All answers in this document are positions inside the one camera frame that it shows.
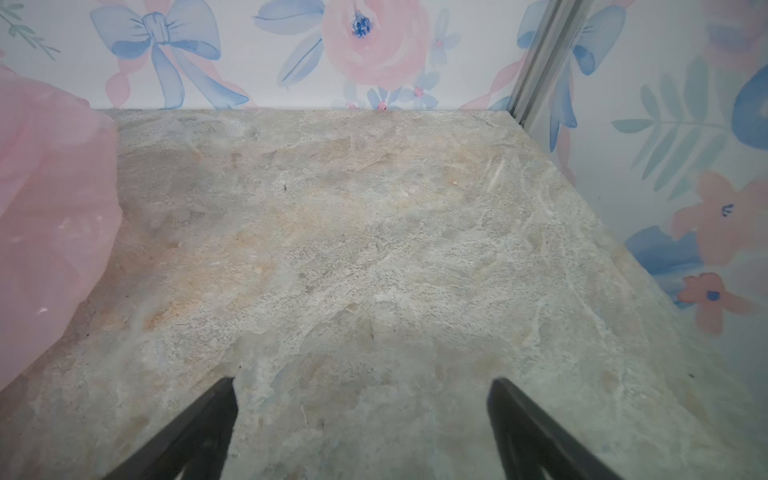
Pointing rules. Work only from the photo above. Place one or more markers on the aluminium corner post right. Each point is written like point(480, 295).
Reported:
point(552, 35)

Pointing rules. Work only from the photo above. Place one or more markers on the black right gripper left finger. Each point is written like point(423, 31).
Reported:
point(194, 445)

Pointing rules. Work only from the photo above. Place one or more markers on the pink plastic bag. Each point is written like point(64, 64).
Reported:
point(60, 213)

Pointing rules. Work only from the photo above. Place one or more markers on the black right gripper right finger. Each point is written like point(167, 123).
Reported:
point(532, 445)

